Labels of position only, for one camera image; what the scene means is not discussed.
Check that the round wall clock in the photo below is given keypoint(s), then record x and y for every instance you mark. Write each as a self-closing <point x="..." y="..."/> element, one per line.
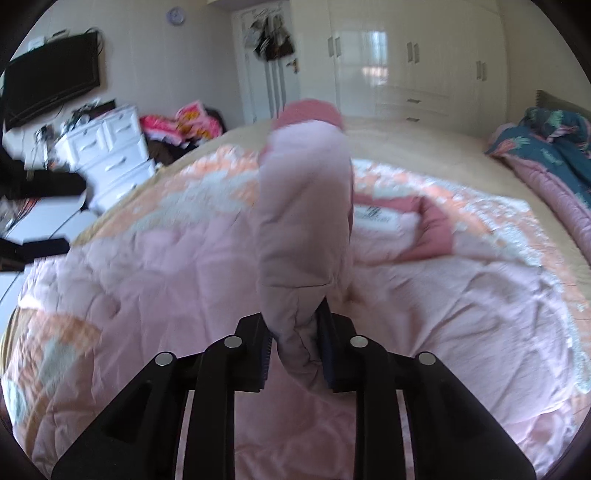
<point x="175" y="16"/>

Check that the white wardrobe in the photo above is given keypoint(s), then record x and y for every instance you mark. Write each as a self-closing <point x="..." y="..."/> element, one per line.
<point x="397" y="55"/>

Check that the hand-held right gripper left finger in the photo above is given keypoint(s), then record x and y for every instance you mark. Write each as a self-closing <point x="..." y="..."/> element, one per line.
<point x="264" y="357"/>

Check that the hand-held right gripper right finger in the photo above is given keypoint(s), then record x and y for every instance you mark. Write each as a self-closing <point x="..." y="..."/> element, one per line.
<point x="324" y="357"/>

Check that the teal patterned pink comforter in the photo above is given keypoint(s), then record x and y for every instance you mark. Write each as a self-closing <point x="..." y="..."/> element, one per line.
<point x="547" y="138"/>

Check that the black stand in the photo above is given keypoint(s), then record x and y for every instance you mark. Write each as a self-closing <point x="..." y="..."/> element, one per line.
<point x="41" y="184"/>

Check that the black wall television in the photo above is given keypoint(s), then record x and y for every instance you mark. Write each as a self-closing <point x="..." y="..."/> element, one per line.
<point x="51" y="78"/>

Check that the bags hanging on door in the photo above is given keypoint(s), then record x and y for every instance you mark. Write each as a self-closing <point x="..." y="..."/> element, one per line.
<point x="270" y="39"/>

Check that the pink quilted blanket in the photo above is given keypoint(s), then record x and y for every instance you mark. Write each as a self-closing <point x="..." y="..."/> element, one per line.
<point x="300" y="207"/>

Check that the pile of pink bags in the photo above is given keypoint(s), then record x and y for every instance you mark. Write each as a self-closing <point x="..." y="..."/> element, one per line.
<point x="194" y="121"/>

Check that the white door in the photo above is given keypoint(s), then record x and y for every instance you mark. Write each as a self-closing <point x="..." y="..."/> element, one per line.
<point x="263" y="92"/>

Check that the padded headboard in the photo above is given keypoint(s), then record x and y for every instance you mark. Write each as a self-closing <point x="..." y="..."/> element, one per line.
<point x="561" y="102"/>

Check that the white drawer cabinet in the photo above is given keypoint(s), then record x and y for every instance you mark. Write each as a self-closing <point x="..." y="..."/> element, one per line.
<point x="111" y="152"/>

